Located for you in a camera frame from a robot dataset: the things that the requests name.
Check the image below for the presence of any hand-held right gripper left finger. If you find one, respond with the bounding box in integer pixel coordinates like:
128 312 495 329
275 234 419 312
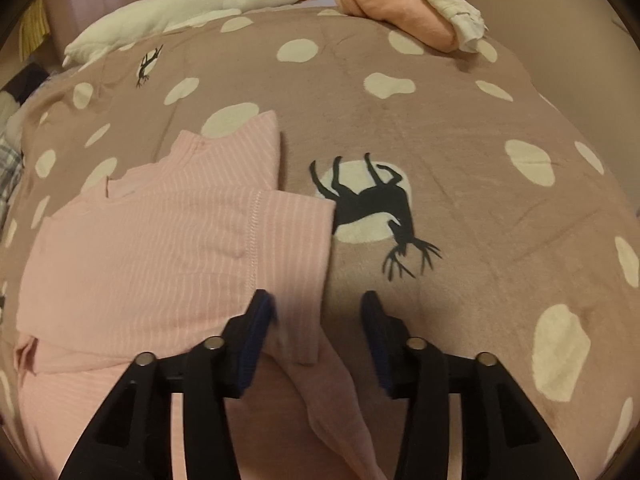
57 288 278 480

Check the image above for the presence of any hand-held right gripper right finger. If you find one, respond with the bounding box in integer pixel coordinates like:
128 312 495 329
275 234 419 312
361 290 581 480

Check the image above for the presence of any pink striped long-sleeve shirt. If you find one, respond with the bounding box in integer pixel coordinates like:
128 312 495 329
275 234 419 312
14 110 388 480

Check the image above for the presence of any brown spotted blanket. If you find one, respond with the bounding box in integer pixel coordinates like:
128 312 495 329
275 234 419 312
0 2 640 480

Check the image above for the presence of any grey plaid pillow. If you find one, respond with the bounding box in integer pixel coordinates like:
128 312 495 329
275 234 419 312
0 140 23 211

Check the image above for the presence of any folded pink garment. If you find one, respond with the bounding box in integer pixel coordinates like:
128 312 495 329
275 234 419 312
334 0 460 53

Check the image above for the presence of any white goose plush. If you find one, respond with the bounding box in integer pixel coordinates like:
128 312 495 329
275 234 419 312
62 0 324 66

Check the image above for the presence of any dark garment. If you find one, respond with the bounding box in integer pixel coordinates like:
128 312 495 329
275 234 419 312
0 65 51 111

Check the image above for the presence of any straw fringe decoration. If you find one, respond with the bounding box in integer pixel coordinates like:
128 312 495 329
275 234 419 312
20 0 51 61

